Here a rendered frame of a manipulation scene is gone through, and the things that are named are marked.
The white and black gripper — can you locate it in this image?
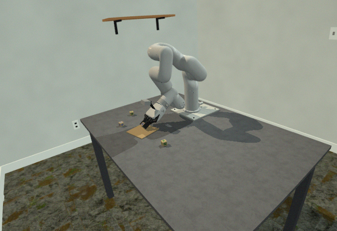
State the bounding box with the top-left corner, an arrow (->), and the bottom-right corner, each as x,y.
140,102 -> 166,129

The tan flat mat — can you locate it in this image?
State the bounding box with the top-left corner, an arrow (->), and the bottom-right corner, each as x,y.
127,125 -> 159,139

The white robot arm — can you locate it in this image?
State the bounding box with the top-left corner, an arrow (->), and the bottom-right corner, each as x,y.
147,43 -> 207,113

